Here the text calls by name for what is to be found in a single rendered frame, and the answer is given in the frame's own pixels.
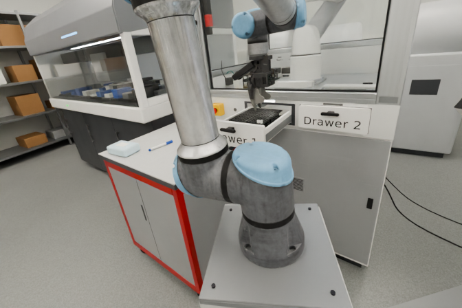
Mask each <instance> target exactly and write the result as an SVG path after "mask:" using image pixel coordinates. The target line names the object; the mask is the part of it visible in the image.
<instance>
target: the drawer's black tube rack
mask: <svg viewBox="0 0 462 308"><path fill-rule="evenodd" d="M281 111H283V110H279V109H260V108H256V111H255V110H254V108H251V109H248V110H247V111H244V112H243V113H241V114H239V115H237V116H235V117H233V118H231V119H236V120H246V121H254V122H257V120H262V121H263V122H264V124H263V125H264V126H265V127H267V126H268V125H270V124H271V123H273V122H274V121H275V120H277V119H278V118H280V117H281V115H279V113H280V112H281Z"/></svg>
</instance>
